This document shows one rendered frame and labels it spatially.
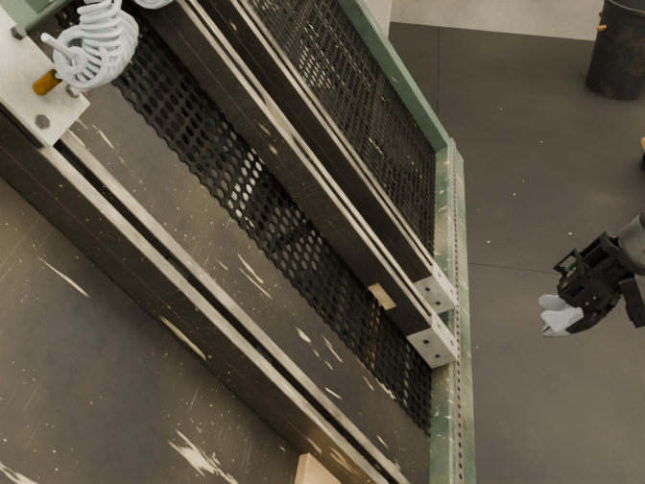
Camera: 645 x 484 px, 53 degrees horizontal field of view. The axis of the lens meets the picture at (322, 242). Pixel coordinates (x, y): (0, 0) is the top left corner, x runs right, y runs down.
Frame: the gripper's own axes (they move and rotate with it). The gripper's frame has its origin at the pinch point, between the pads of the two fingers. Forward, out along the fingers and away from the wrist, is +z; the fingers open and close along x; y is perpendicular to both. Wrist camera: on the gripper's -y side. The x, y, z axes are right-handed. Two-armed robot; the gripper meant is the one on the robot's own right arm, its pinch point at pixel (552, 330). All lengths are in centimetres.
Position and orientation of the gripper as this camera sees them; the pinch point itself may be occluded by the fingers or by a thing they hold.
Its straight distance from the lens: 117.6
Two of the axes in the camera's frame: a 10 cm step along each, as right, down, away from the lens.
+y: -8.6, -4.7, -2.2
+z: -4.9, 6.3, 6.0
